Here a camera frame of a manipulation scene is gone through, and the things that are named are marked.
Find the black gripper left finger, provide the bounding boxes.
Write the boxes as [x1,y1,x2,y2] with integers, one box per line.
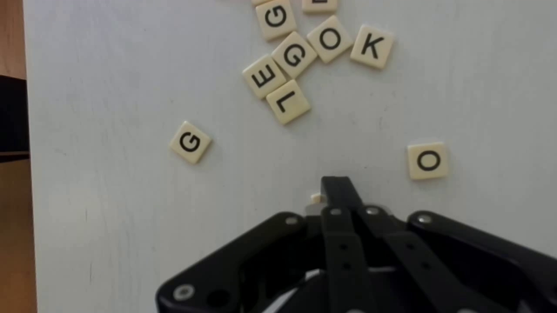
[155,212,324,313]

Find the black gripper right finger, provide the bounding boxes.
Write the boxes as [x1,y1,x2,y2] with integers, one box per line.
[321,176,557,313]

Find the cream letter tile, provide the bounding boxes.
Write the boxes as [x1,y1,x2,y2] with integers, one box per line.
[302,0,340,14]
[310,193,324,203]

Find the cream tile letter O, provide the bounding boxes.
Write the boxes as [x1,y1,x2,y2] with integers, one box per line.
[307,16,354,63]
[408,143,448,181]

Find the cream tile letter G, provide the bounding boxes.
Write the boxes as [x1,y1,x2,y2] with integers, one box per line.
[256,0,298,40]
[272,31,317,78]
[169,120,213,165]

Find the cream tile letter L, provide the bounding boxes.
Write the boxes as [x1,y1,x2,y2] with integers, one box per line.
[267,80,312,125]

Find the cream tile letter E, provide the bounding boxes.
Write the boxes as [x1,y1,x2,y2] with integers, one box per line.
[242,54,288,99]

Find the cream tile letter K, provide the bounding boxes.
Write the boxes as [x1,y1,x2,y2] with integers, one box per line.
[350,24,396,70]

